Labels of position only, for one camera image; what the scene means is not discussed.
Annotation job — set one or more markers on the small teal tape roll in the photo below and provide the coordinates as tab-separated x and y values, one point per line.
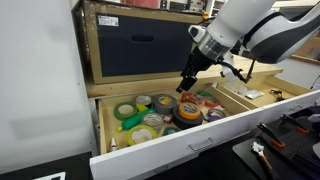
166	131

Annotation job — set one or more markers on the green masking tape roll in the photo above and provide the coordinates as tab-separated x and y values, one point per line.
117	112

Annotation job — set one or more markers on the silver antistatic bag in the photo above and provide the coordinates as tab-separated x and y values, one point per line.
254	94

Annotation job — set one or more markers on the black tape roll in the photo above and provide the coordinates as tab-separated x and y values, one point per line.
186	124

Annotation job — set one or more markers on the large grey duct tape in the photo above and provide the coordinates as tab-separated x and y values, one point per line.
156	107

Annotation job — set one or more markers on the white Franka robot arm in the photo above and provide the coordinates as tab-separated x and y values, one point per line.
240	16

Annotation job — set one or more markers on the clear printed tape roll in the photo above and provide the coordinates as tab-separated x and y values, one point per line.
145	124

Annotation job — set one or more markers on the green glue bottle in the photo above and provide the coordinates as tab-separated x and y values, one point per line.
136	120

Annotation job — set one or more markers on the white side panel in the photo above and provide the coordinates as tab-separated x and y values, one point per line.
40	83

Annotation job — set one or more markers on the yellow-green tape roll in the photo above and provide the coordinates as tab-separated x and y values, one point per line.
130	137

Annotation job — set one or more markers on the orange tape roll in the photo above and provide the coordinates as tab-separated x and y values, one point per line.
182	115

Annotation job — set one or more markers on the red tape roll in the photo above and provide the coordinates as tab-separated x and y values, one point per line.
206	103

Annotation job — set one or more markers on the black clamp orange tips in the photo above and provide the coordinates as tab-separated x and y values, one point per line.
271	135
295	124

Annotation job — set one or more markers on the purple tape roll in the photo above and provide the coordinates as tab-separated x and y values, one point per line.
214	118

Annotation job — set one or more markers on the white shelf unit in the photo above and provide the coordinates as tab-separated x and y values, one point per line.
210	8

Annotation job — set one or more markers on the black flat board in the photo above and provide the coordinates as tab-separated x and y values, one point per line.
20	170

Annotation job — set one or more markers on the white plastic part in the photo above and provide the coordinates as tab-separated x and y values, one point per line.
315	117

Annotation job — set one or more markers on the wide wooden tool drawer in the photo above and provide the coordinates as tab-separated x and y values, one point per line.
290	105

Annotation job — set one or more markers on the small white glue bottle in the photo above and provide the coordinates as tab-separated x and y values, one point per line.
113	145

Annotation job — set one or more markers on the red tape dispenser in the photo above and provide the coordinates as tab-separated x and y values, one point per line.
190	98

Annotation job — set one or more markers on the thin green tape roll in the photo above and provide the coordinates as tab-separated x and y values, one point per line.
200	93

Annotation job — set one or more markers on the small grey tape roll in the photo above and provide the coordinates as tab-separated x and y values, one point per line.
138	99

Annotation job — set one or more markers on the clear plastic organizer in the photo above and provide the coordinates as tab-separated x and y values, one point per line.
240	90

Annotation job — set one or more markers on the brown cardboard box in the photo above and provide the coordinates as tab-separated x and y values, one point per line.
310	50

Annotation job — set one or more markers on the white cabinet wood top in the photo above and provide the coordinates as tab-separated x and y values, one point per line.
296	75

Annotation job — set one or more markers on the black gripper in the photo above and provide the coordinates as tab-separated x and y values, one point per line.
200	65

